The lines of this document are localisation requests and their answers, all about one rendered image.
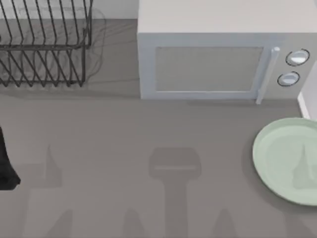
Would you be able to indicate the white box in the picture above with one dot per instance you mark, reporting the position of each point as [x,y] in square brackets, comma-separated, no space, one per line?
[309,94]

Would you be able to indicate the pale microwave oven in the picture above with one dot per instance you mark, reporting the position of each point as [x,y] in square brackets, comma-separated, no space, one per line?
[198,22]

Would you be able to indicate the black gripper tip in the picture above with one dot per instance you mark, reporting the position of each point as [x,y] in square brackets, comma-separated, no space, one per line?
[6,171]

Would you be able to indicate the microwave door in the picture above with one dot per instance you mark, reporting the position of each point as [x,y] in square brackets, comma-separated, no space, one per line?
[208,70]

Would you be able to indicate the large microwave knob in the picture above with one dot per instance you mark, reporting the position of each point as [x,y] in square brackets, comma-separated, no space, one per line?
[297,57]

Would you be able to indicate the small microwave knob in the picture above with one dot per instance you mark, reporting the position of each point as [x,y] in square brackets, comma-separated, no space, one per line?
[288,78]

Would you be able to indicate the pale green plate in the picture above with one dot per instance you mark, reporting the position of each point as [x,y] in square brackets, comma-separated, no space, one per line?
[277,158]

